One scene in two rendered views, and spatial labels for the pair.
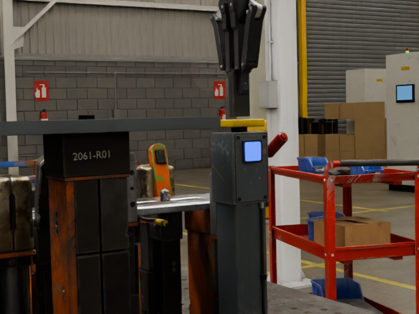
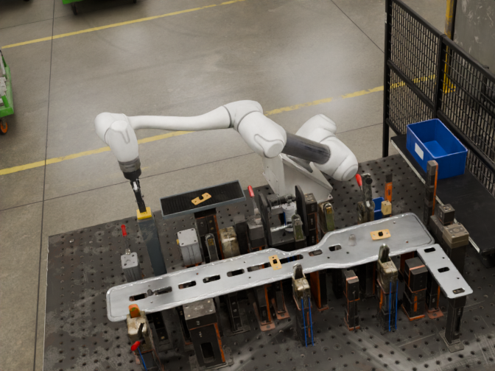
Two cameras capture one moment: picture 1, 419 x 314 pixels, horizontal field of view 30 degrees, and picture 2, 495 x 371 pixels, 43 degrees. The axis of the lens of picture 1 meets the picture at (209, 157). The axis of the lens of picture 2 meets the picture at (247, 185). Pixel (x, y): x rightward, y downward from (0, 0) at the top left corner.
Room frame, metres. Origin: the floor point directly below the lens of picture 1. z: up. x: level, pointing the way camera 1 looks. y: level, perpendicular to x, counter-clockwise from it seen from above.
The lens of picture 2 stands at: (3.03, 1.21, 2.83)
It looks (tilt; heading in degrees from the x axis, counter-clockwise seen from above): 37 degrees down; 203
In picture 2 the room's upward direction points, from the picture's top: 8 degrees counter-clockwise
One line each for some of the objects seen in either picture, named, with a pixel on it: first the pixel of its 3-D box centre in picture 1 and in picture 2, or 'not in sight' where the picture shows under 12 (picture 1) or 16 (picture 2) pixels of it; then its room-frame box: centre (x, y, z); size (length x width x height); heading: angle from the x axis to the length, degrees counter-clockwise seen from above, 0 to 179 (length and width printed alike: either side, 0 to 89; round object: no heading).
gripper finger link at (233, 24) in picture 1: (242, 37); not in sight; (1.23, -0.06, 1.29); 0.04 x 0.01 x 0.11; 121
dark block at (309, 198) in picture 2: not in sight; (311, 233); (0.98, 0.63, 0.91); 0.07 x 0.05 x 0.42; 31
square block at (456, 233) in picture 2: not in sight; (452, 261); (1.01, 1.25, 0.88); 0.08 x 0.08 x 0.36; 31
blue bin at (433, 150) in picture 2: not in sight; (434, 148); (0.48, 1.12, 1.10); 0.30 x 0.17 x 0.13; 30
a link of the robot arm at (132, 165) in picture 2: not in sight; (129, 161); (1.24, -0.05, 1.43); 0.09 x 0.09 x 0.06
